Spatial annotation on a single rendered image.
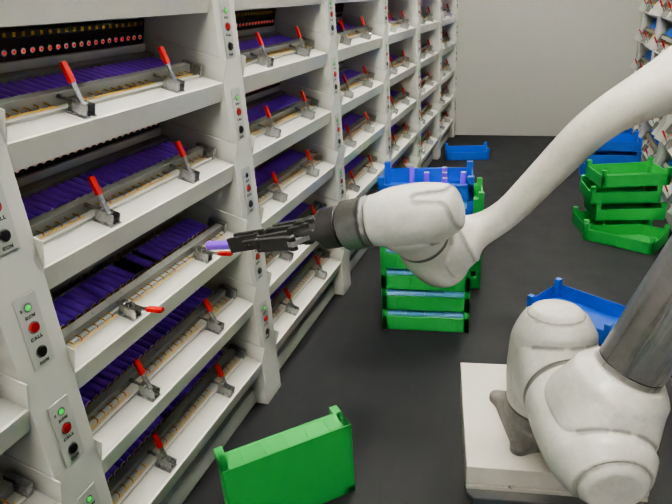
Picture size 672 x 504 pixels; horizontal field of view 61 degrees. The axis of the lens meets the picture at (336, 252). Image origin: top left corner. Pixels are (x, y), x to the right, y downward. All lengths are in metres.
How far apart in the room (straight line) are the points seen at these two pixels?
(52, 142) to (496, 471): 0.96
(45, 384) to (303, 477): 0.62
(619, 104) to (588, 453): 0.51
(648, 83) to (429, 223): 0.37
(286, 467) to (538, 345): 0.61
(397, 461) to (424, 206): 0.82
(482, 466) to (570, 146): 0.61
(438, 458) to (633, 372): 0.73
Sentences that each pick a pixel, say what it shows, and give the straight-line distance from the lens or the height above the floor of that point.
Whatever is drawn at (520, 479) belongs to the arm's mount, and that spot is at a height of 0.23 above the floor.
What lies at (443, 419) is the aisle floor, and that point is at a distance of 1.67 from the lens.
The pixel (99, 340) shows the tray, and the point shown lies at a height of 0.54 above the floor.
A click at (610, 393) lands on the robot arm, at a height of 0.53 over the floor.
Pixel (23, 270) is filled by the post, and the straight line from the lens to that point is 0.96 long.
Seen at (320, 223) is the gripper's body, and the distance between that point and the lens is 0.99.
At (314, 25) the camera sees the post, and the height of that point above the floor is 1.01.
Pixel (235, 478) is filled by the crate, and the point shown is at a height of 0.17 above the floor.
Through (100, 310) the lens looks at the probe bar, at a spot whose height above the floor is 0.58.
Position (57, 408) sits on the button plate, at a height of 0.51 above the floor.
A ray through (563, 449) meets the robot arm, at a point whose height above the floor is 0.44.
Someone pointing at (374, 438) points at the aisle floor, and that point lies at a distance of 1.61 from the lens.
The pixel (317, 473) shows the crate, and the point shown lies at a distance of 1.39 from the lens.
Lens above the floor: 1.08
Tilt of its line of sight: 24 degrees down
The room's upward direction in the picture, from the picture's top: 4 degrees counter-clockwise
